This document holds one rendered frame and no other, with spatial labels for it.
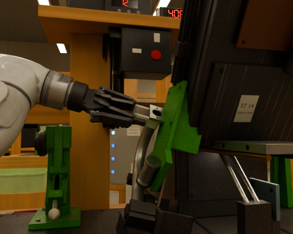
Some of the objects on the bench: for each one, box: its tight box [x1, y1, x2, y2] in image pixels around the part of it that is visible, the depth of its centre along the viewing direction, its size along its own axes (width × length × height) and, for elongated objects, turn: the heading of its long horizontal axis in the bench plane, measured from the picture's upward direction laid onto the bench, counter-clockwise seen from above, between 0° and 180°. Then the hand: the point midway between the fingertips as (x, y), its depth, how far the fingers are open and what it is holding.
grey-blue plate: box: [249, 178, 280, 234], centre depth 61 cm, size 10×2×14 cm
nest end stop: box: [123, 211, 155, 231], centre depth 60 cm, size 4×7×6 cm
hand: (146, 116), depth 72 cm, fingers closed on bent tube, 3 cm apart
